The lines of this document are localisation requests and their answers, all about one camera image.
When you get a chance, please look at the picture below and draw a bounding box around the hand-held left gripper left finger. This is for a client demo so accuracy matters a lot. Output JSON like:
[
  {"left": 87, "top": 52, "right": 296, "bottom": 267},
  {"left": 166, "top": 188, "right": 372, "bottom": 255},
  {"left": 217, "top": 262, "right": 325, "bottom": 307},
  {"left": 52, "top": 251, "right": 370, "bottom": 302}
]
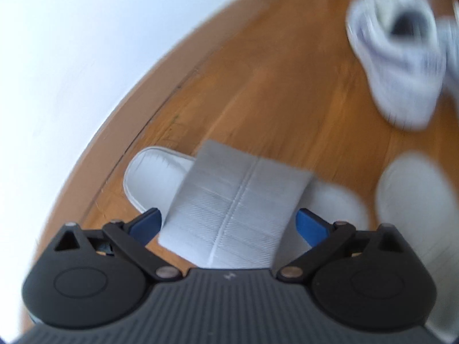
[{"left": 53, "top": 207, "right": 180, "bottom": 282}]

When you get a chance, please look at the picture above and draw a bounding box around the white sneaker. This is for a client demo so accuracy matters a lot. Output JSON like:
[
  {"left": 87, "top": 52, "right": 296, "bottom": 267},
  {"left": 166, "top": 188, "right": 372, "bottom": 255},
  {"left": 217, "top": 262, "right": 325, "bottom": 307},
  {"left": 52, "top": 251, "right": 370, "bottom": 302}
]
[
  {"left": 438, "top": 18, "right": 459, "bottom": 92},
  {"left": 345, "top": 0, "right": 447, "bottom": 130}
]

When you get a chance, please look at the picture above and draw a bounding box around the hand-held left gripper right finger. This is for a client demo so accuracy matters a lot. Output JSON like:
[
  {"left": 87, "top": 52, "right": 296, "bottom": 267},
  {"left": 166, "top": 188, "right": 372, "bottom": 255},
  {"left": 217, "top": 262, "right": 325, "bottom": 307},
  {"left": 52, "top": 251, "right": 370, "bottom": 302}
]
[{"left": 278, "top": 208, "right": 407, "bottom": 282}]

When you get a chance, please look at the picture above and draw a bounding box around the light grey slide sandal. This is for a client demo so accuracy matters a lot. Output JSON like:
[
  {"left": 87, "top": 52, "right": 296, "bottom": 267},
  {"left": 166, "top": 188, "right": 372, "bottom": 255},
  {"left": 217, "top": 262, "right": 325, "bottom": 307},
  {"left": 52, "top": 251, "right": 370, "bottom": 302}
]
[
  {"left": 123, "top": 140, "right": 370, "bottom": 269},
  {"left": 376, "top": 152, "right": 459, "bottom": 344}
]

